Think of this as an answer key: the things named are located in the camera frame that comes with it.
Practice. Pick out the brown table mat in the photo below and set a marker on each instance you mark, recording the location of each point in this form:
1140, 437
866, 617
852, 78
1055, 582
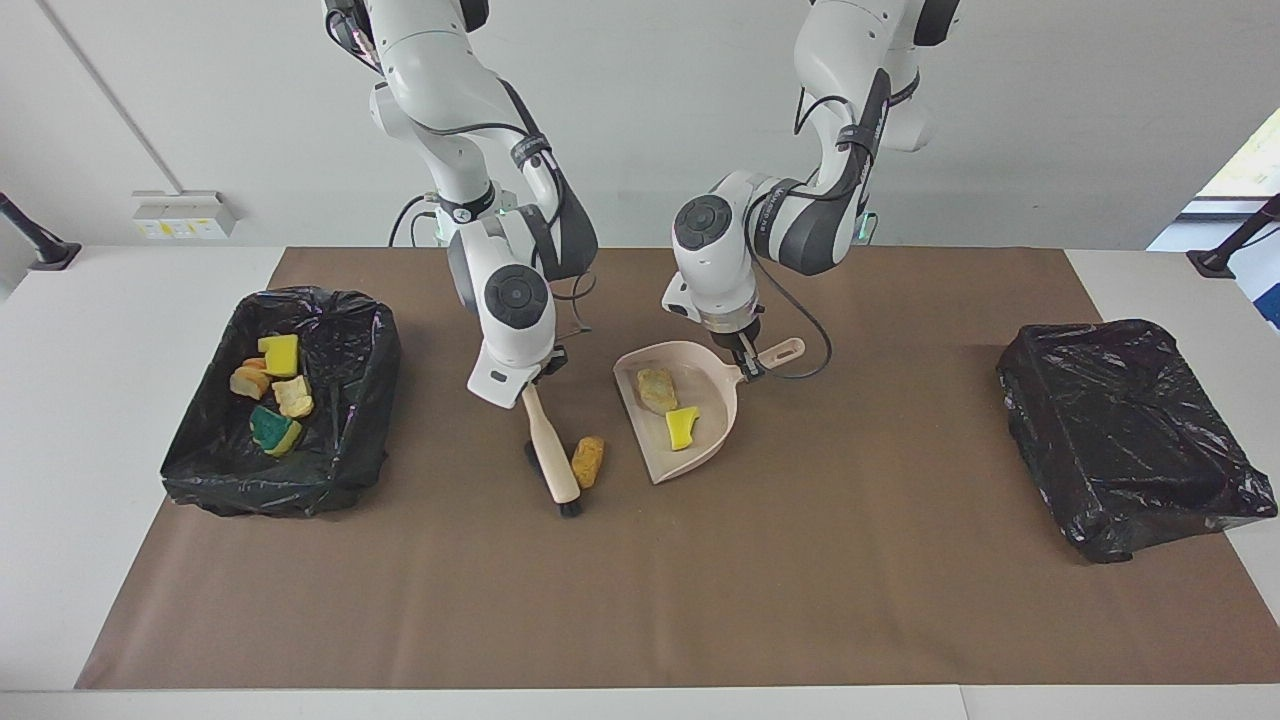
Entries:
900, 600

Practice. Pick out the black bag lined bin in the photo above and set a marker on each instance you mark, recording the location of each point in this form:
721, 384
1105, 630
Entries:
1120, 440
340, 400

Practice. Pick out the blue panel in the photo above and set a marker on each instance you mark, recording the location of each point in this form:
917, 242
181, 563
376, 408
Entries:
1268, 295

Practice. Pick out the bright window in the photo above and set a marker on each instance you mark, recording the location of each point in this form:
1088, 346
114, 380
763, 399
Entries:
1250, 165

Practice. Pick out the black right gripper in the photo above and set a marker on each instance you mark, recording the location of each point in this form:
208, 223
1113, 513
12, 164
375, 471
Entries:
548, 363

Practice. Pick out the white wall socket box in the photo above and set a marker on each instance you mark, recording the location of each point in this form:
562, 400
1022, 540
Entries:
180, 215

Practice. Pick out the small yellow sponge piece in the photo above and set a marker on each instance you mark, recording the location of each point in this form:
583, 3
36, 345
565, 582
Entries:
682, 430

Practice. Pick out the brown oval bread roll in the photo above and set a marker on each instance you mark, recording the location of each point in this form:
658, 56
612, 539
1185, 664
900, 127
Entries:
588, 462

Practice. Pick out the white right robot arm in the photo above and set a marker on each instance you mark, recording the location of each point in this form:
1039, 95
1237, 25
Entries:
515, 300

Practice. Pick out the beige hand brush black bristles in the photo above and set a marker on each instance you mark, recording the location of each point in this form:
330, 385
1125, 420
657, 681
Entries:
553, 450

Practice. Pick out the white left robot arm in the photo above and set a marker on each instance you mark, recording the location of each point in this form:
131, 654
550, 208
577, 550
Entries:
715, 260

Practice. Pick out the beige bread chunk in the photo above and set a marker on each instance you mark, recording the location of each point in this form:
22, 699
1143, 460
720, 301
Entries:
657, 392

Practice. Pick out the orange striped croissant piece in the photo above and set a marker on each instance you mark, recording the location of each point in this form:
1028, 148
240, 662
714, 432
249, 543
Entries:
248, 381

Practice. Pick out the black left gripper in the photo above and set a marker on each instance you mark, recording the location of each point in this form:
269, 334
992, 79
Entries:
745, 345

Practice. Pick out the notched yellow sponge piece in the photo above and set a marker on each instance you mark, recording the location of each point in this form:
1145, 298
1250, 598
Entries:
281, 356

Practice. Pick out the stepped yellow sponge piece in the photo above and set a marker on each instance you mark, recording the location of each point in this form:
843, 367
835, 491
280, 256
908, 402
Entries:
272, 430

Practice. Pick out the pale striped croissant piece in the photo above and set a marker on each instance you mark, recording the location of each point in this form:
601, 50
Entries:
293, 398

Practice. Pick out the grey wall conduit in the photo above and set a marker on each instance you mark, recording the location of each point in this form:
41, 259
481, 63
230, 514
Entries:
110, 95

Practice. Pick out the pink plastic dustpan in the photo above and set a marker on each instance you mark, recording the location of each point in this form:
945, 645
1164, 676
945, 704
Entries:
715, 410

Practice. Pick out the black clamp stand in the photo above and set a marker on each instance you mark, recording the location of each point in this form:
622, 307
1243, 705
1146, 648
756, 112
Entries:
50, 250
1215, 262

